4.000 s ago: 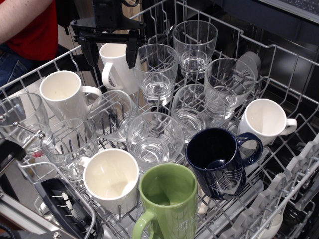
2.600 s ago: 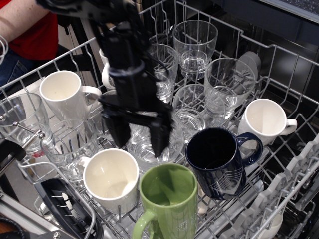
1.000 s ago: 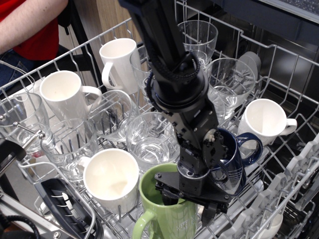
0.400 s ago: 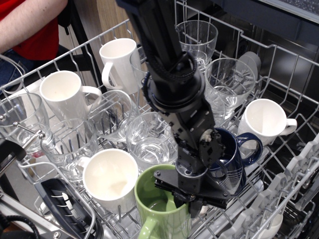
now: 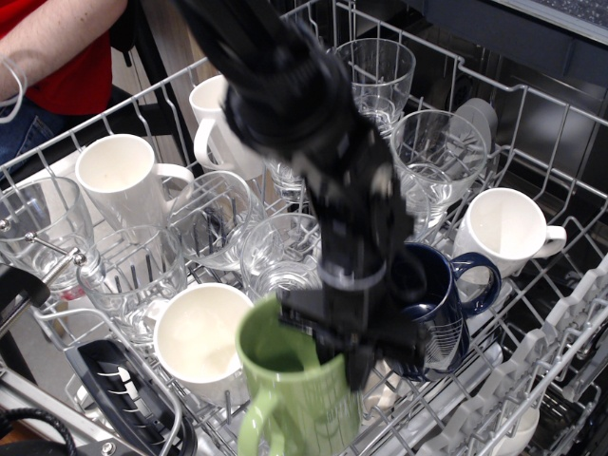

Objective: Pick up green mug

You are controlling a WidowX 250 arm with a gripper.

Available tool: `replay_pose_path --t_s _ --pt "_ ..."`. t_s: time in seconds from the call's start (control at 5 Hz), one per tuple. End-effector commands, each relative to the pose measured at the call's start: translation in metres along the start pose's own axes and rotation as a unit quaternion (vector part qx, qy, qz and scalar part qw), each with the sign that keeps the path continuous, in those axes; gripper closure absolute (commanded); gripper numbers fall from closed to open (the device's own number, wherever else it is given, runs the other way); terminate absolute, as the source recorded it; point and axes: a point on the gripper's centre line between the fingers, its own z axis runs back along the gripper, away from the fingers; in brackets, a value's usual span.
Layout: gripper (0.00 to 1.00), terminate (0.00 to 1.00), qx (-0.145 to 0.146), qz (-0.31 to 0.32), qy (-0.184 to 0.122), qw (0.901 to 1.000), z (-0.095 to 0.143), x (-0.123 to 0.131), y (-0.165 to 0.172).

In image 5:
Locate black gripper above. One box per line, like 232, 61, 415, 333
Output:
277, 265, 428, 391

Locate green ceramic mug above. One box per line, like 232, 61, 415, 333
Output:
236, 294, 362, 455

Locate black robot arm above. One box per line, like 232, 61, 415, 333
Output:
177, 1, 427, 390

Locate person forearm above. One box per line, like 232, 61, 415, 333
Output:
0, 0, 128, 104

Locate dark blue ceramic mug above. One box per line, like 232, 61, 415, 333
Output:
386, 243, 502, 381

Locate white mug front left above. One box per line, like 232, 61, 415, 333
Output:
148, 283, 253, 407

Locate white mug right side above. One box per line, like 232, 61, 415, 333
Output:
452, 187, 567, 278

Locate tall white mug back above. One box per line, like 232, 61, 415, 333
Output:
189, 75, 265, 181

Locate tall white mug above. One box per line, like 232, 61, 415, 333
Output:
75, 134, 194, 230
189, 75, 265, 181

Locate tall white mug left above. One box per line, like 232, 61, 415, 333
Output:
75, 134, 194, 230

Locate clear glass centre front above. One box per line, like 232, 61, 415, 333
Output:
240, 213, 321, 301

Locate clear glass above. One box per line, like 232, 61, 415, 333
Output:
265, 160, 307, 203
240, 213, 321, 301
334, 38, 416, 138
77, 225, 187, 345
168, 171, 266, 271
1, 177, 94, 277

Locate grey plastic tine holder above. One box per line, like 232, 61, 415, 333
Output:
418, 259, 607, 455

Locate clear glass back centre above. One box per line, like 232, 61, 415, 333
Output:
265, 160, 307, 203

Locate clear glass centre left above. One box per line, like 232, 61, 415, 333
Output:
168, 171, 266, 271

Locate clear glass right tall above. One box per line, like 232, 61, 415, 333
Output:
389, 109, 488, 228

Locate clear glass front left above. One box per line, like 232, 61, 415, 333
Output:
77, 225, 187, 345

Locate clear glass back right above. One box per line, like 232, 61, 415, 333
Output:
334, 38, 416, 138

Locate clear glass far left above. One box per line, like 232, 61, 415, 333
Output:
1, 177, 94, 277

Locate black clamp with metal screw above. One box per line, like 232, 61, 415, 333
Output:
1, 232, 86, 337

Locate blue jeans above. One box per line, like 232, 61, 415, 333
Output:
1, 99, 68, 164

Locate grey wire dishwasher rack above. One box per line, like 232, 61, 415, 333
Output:
0, 0, 608, 456

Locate black rack handle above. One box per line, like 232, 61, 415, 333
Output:
65, 339, 198, 455

